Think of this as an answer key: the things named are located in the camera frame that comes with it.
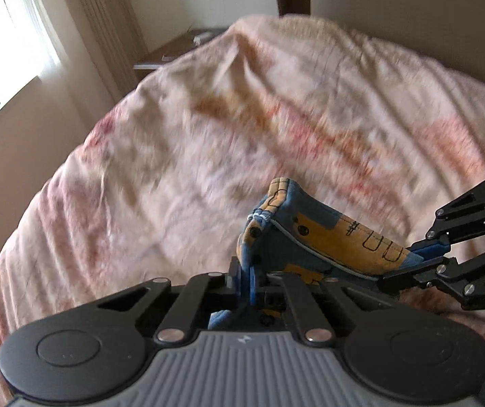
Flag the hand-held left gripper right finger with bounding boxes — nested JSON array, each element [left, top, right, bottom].
[[256, 272, 396, 344]]

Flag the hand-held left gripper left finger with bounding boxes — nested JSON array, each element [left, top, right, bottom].
[[96, 258, 257, 344]]

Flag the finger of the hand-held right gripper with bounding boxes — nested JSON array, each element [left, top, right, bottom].
[[410, 177, 485, 259], [377, 248, 485, 303]]

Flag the blue and yellow pants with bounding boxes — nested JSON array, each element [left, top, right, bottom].
[[208, 177, 423, 331]]

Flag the pink printed blanket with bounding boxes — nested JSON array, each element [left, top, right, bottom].
[[0, 14, 485, 407]]

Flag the beige headboard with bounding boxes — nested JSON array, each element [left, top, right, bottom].
[[310, 0, 485, 106]]

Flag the wooden nightstand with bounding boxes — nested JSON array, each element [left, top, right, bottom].
[[133, 29, 227, 71]]

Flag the beige curtain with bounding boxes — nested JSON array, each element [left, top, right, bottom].
[[68, 0, 148, 103]]

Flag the sheer white curtain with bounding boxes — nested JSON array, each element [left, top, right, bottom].
[[0, 0, 64, 78]]

